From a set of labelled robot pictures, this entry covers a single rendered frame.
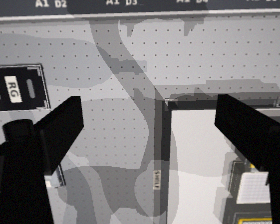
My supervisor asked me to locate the white perforated plate with black holes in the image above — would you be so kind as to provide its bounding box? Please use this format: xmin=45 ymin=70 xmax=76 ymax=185
xmin=0 ymin=15 xmax=280 ymax=224

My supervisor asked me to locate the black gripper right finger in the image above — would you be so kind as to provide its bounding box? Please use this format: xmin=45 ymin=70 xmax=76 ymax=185
xmin=214 ymin=94 xmax=280 ymax=224

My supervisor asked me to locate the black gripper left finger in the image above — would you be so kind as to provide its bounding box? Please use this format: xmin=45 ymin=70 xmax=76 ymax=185
xmin=0 ymin=96 xmax=84 ymax=224

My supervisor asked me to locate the black rectangular nest labelled rg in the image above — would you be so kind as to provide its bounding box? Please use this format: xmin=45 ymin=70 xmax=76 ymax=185
xmin=0 ymin=65 xmax=51 ymax=112

